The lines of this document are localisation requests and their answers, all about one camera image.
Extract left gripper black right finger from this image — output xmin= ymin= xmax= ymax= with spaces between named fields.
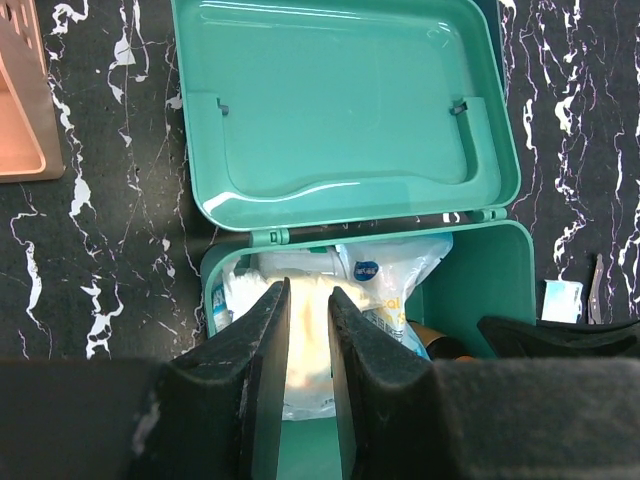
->
xmin=328 ymin=289 xmax=639 ymax=479

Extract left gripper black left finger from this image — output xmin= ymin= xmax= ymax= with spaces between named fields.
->
xmin=1 ymin=280 xmax=291 ymax=479

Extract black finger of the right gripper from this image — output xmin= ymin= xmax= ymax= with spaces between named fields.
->
xmin=477 ymin=316 xmax=639 ymax=358

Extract teal white packet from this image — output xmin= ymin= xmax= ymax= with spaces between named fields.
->
xmin=541 ymin=280 xmax=583 ymax=324

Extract brown bottle orange cap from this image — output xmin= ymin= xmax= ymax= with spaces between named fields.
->
xmin=409 ymin=321 xmax=474 ymax=362

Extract black scissors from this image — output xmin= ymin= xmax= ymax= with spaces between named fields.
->
xmin=587 ymin=254 xmax=604 ymax=325

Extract beige gauze packet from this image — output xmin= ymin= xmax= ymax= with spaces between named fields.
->
xmin=222 ymin=269 xmax=368 ymax=421

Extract blue cotton swab bag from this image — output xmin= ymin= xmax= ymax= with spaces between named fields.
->
xmin=336 ymin=233 xmax=453 ymax=359

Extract teal medicine kit box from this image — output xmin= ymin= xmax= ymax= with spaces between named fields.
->
xmin=172 ymin=1 xmax=535 ymax=479

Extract white blue mask packet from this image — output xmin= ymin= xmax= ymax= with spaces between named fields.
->
xmin=211 ymin=280 xmax=233 ymax=332

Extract white disinfectant bottle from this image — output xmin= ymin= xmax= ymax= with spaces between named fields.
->
xmin=253 ymin=246 xmax=346 ymax=278

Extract peach plastic file organizer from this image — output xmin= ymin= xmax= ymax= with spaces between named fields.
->
xmin=1 ymin=0 xmax=65 ymax=183

